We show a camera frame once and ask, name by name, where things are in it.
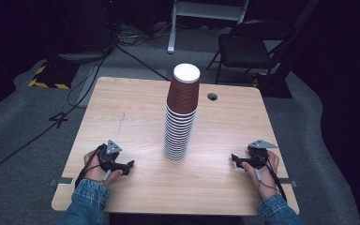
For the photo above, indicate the grey metal table bracket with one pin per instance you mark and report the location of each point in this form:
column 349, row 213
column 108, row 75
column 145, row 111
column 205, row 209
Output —
column 289, row 182
column 63, row 181

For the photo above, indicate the black yellow striped base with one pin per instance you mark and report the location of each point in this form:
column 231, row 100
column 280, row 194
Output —
column 54, row 75
column 273, row 86

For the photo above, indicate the slanted black stand pole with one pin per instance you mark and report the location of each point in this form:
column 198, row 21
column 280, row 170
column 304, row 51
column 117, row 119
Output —
column 296, row 31

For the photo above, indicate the white metal stand frame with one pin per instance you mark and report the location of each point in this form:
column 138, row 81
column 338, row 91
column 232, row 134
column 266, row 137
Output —
column 181, row 12

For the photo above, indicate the person's right hand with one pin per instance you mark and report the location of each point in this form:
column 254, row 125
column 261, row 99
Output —
column 265, row 181

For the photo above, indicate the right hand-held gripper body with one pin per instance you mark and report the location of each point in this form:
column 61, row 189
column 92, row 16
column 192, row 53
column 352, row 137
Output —
column 258, row 154

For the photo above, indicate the black folding chair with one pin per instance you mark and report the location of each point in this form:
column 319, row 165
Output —
column 247, row 47

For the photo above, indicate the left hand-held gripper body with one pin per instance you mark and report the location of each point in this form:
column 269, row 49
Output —
column 107, row 156

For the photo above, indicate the stack of brown paper cups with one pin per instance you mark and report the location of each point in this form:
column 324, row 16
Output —
column 176, row 140

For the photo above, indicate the person's left hand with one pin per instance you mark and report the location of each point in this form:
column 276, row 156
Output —
column 95, row 170

